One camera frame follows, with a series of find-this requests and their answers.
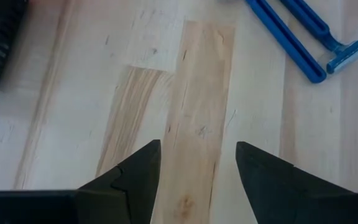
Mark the blue disposable razor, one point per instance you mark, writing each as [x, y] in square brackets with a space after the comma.
[286, 39]
[350, 53]

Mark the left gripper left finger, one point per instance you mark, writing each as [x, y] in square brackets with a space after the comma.
[129, 189]

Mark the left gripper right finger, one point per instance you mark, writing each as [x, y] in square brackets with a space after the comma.
[275, 189]

